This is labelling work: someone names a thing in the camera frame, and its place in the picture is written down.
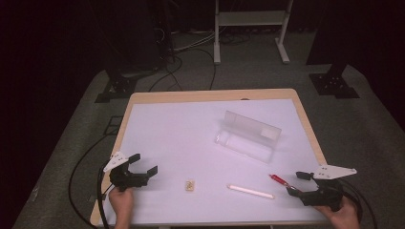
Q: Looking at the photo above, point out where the white pen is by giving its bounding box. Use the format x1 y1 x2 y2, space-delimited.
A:
226 183 276 200

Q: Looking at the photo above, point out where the person's left hand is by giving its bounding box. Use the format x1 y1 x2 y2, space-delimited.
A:
108 187 135 222

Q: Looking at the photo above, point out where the clear plastic pencil case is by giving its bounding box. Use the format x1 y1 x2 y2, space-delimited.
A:
214 110 283 165

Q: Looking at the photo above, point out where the black wire frame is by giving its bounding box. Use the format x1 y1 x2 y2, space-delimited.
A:
104 115 124 136

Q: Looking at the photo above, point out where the person's right hand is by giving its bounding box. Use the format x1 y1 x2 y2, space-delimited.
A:
314 197 361 229

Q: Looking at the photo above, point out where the black floor cable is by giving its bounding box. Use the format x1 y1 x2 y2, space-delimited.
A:
147 47 218 94

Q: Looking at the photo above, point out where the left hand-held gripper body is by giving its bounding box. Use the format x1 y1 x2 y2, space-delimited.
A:
103 151 151 193

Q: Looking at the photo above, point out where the black stand base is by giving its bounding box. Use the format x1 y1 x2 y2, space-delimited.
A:
94 71 139 104
308 62 361 100

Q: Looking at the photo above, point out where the white floor cable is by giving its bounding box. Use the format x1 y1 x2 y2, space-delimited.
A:
171 30 218 53

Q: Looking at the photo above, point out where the white metal stand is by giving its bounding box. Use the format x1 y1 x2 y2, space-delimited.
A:
213 0 294 66

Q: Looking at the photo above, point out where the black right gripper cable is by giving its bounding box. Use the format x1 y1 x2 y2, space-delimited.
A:
337 177 378 229

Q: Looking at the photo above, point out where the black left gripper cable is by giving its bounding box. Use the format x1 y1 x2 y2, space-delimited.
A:
96 160 113 229

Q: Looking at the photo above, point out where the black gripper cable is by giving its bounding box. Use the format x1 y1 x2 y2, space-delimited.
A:
96 160 113 229
337 177 378 229

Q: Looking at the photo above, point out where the red pen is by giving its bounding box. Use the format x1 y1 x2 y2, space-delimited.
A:
268 173 302 193

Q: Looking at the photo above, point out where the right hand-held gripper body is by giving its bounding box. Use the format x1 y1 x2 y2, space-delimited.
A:
298 164 357 213

